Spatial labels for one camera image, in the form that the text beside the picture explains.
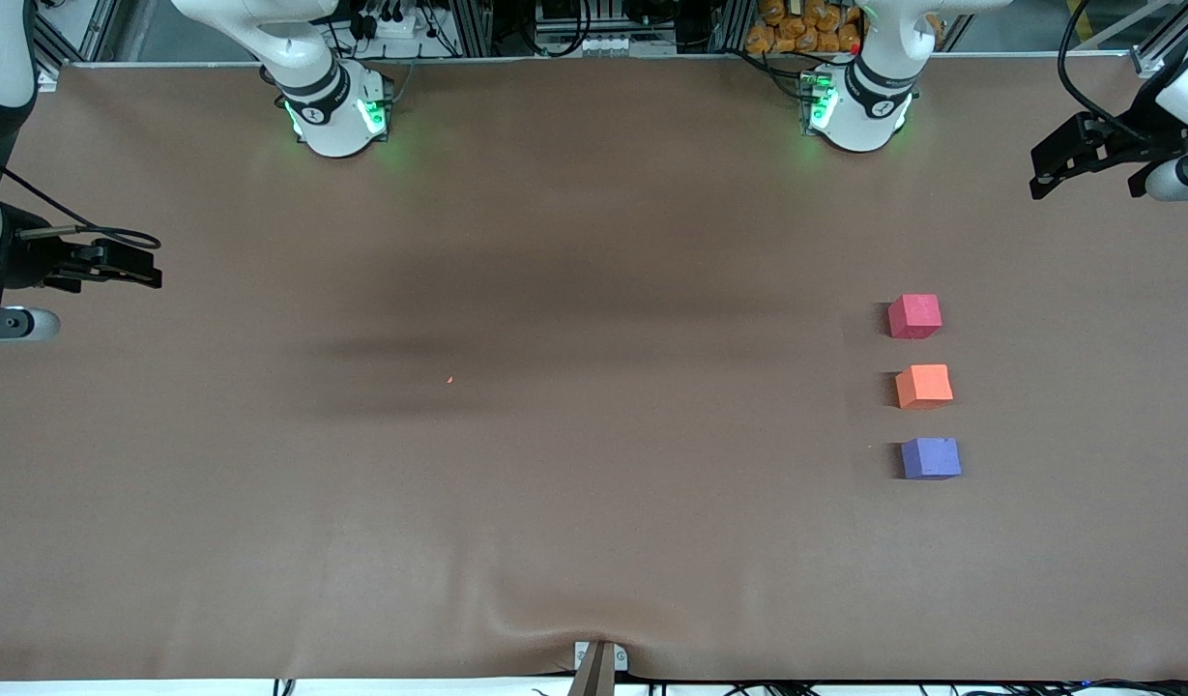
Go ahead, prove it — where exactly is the orange foam cube block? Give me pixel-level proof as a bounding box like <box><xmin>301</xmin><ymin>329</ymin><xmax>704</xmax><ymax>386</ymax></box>
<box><xmin>894</xmin><ymin>364</ymin><xmax>954</xmax><ymax>411</ymax></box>

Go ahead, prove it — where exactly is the red foam cube block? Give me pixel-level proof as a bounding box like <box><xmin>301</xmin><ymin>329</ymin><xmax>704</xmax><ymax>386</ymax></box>
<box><xmin>887</xmin><ymin>294</ymin><xmax>942</xmax><ymax>340</ymax></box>

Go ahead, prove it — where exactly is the bag of orange items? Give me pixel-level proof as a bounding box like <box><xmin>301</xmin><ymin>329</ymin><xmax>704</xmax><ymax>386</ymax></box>
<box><xmin>745</xmin><ymin>0</ymin><xmax>863</xmax><ymax>56</ymax></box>

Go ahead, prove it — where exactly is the purple foam cube block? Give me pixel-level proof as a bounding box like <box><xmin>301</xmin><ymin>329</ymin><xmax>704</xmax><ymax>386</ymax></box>
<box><xmin>901</xmin><ymin>437</ymin><xmax>963</xmax><ymax>480</ymax></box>

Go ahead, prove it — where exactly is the white power strip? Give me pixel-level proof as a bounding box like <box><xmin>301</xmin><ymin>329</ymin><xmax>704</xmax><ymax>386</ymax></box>
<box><xmin>350</xmin><ymin>0</ymin><xmax>422</xmax><ymax>40</ymax></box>

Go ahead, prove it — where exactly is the brown table cover cloth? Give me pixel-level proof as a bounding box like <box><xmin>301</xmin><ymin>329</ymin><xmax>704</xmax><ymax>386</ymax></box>
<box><xmin>0</xmin><ymin>53</ymin><xmax>1188</xmax><ymax>682</ymax></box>

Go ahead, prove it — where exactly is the white terminal block row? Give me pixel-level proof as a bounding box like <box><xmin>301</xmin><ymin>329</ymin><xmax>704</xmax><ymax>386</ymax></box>
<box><xmin>574</xmin><ymin>36</ymin><xmax>679</xmax><ymax>56</ymax></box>

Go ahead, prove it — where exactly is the black electronics box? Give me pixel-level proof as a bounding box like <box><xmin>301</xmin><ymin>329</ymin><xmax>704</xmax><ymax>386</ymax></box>
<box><xmin>534</xmin><ymin>0</ymin><xmax>594</xmax><ymax>30</ymax></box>

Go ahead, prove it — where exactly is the brown wooden bar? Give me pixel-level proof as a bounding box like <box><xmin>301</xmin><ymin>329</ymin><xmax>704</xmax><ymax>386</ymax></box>
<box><xmin>566</xmin><ymin>643</ymin><xmax>618</xmax><ymax>696</ymax></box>

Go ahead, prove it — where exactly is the aluminium frame profile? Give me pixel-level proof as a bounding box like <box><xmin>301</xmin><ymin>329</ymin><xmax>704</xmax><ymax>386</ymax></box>
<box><xmin>33</xmin><ymin>0</ymin><xmax>121</xmax><ymax>67</ymax></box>
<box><xmin>1130</xmin><ymin>14</ymin><xmax>1188</xmax><ymax>78</ymax></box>

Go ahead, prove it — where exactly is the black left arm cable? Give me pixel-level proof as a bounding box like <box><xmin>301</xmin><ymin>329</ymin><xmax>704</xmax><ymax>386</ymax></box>
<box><xmin>1057</xmin><ymin>0</ymin><xmax>1150</xmax><ymax>143</ymax></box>

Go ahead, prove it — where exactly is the grey metal clamp bracket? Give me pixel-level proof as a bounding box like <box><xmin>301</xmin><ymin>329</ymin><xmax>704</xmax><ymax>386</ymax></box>
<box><xmin>573</xmin><ymin>641</ymin><xmax>629</xmax><ymax>673</ymax></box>

